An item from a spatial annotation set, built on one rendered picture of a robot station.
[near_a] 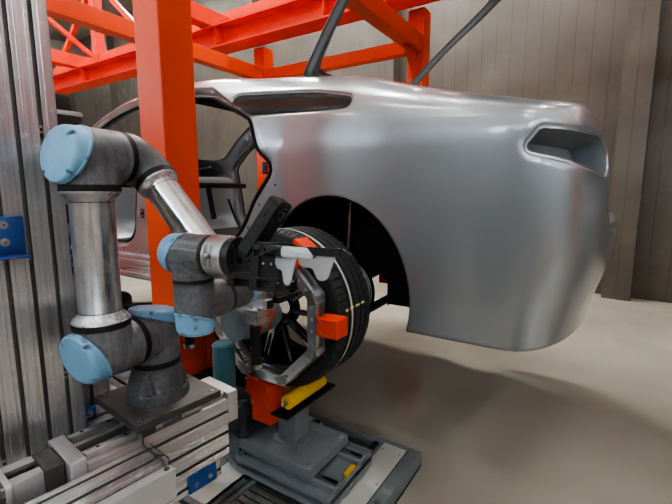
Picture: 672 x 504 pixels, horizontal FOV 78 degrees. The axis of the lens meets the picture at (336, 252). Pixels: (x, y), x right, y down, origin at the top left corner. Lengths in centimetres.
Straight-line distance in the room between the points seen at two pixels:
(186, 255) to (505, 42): 643
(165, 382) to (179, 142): 105
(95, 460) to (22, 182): 63
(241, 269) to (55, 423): 70
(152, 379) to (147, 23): 137
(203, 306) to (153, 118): 120
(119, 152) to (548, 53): 617
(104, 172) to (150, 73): 100
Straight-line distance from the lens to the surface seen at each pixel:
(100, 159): 96
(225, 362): 172
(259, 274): 69
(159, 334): 109
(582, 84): 652
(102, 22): 415
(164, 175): 102
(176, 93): 189
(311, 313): 151
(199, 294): 80
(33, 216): 115
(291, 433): 200
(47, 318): 119
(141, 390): 115
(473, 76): 696
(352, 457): 204
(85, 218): 98
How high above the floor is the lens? 133
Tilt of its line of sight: 8 degrees down
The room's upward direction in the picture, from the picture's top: straight up
